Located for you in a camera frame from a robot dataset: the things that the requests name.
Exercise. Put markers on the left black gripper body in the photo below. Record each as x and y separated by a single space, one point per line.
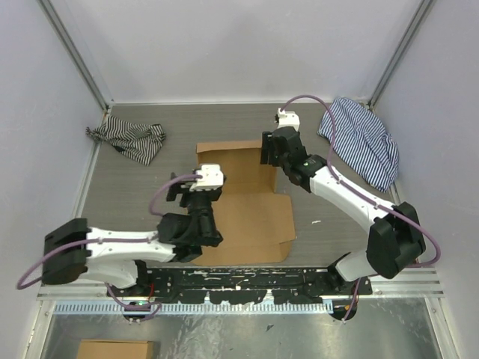
200 203

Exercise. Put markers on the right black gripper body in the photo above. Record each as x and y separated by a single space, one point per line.
281 160

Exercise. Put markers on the brown cardboard box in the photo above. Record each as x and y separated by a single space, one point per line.
256 222

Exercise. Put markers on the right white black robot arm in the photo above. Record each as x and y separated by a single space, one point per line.
394 240

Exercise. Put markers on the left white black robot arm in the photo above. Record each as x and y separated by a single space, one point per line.
76 250

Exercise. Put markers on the small cardboard box foreground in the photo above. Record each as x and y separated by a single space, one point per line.
115 349

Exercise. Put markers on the black white striped cloth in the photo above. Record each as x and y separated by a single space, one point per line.
137 141

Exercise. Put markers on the blue white striped cloth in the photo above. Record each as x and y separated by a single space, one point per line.
362 142

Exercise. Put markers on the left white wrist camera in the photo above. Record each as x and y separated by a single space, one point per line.
208 177

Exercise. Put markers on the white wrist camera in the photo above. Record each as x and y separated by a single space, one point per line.
208 177
287 119

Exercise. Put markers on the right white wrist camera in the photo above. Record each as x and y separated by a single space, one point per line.
287 119

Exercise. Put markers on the right aluminium frame post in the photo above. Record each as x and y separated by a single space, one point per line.
421 13

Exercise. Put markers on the aluminium frame post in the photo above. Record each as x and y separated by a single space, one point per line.
67 41
421 13

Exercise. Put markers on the left aluminium frame post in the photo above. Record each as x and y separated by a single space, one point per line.
67 41

